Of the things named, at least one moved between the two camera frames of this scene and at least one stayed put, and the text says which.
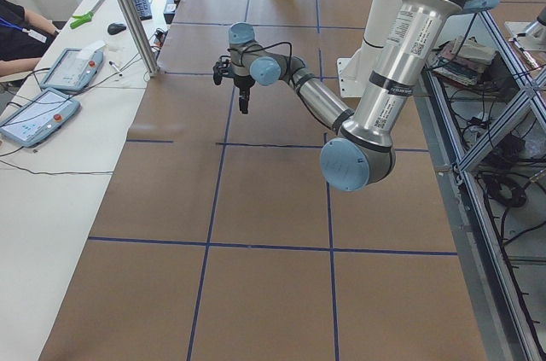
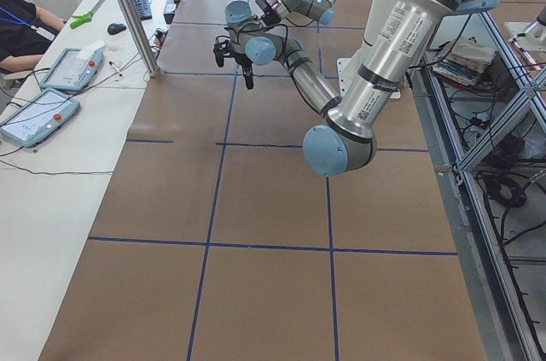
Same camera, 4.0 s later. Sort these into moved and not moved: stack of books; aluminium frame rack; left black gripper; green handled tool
Moved: left black gripper
Not moved: green handled tool; aluminium frame rack; stack of books
